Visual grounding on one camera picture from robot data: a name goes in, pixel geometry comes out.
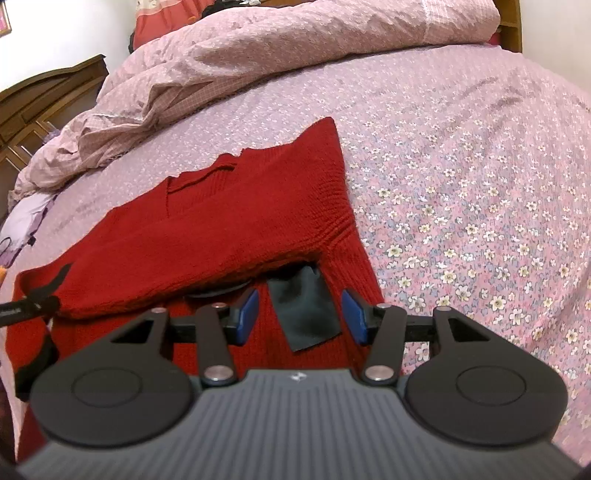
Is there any pink floral bed sheet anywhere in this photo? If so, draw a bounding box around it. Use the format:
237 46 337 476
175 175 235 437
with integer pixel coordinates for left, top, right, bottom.
0 41 591 467

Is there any dark green cloth piece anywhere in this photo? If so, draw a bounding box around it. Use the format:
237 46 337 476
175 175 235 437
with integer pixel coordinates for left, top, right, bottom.
267 264 342 354

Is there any pile of dark clothes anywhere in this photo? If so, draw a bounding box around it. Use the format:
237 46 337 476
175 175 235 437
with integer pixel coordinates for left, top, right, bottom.
198 0 265 19

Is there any purple printed cloth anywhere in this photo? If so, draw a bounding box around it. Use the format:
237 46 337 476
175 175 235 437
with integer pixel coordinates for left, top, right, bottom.
0 191 59 274

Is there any wooden headboard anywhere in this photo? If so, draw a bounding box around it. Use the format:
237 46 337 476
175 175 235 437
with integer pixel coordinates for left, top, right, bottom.
490 0 524 54

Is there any red knitted sweater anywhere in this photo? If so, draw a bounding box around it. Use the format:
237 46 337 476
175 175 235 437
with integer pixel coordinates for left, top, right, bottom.
10 116 385 445

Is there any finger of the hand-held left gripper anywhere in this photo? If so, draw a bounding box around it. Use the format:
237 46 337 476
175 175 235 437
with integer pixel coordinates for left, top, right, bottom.
16 322 60 403
0 263 74 329

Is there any pink floral duvet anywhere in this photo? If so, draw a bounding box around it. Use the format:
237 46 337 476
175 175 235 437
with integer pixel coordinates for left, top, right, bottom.
9 0 502 205

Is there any brown wooden cabinet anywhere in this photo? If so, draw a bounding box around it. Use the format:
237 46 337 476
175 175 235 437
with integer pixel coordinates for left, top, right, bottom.
0 54 110 222

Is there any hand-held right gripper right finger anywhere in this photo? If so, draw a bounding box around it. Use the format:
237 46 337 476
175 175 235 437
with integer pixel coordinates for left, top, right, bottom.
341 288 498 387

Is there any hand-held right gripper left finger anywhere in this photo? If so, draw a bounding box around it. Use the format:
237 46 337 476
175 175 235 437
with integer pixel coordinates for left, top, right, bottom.
110 288 260 387

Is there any red and white curtain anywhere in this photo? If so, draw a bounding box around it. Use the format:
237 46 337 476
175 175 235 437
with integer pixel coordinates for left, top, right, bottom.
127 0 223 54

